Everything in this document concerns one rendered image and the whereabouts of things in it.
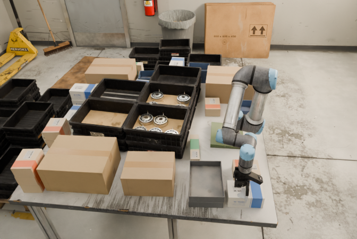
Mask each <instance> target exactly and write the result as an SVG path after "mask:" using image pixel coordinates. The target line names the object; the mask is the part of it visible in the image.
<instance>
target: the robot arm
mask: <svg viewBox="0 0 357 239"><path fill-rule="evenodd" d="M277 76H278V71H277V70H276V69H272V68H267V67H262V66H256V65H246V66H244V67H242V68H240V69H239V70H238V71H237V72H236V73H235V75H234V77H233V79H232V83H231V85H232V90H231V94H230V97H229V101H228V105H227V110H226V114H225V117H224V122H223V126H222V129H218V130H217V134H216V142H219V143H222V144H226V145H229V146H234V147H237V148H240V155H239V163H238V167H235V170H234V174H233V178H234V179H235V181H234V187H240V188H241V187H243V188H242V189H241V192H240V193H238V194H237V196H238V197H239V198H242V199H245V203H246V202H247V200H248V197H249V185H250V180H251V181H253V182H255V183H257V184H260V185H261V184H262V183H263V179H262V176H260V175H258V174H256V173H254V172H252V166H253V161H254V156H255V150H256V145H257V136H256V135H255V134H257V135H260V134H261V133H262V131H263V129H264V125H265V119H264V117H263V112H264V108H265V105H266V101H267V98H268V94H269V93H271V92H272V90H275V89H276V84H277ZM248 84H249V85H252V86H253V89H254V94H253V98H252V103H251V107H250V111H249V112H248V113H247V114H246V115H245V114H243V113H242V111H241V110H240V109H241V105H242V101H243V96H244V92H245V89H246V88H248ZM240 131H244V132H248V133H246V134H245V135H243V134H240ZM244 187H245V188H244Z"/></svg>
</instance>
